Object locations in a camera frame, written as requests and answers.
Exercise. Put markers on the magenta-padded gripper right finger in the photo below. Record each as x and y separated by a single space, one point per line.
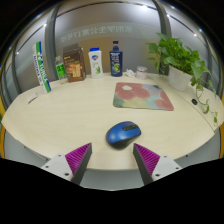
146 160

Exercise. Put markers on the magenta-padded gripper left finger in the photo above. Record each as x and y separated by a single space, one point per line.
78 158

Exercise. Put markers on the blue computer mouse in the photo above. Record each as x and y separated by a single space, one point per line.
122 134

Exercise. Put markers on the floral print mouse pad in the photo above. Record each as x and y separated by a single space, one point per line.
143 96

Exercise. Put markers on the small black round cap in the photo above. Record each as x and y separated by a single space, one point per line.
194 101

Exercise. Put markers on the small white packet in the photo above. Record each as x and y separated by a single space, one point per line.
32 97

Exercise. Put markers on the small white jar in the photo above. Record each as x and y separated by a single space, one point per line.
141 72

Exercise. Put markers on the crumpled white tissue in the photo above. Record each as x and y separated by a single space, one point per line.
130 73

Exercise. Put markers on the clear bottle with green label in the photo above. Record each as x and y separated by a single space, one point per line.
60 70

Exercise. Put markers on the brown carton box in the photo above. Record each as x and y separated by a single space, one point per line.
74 63

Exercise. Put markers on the white shampoo bottle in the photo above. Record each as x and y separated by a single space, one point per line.
96 63

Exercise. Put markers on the white green shuttlecock tube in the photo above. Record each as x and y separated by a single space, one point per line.
41 68

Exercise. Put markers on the green plant in white pot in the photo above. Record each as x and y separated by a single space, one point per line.
180 63

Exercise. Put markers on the dark blue shampoo bottle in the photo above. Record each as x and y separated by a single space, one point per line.
116 61

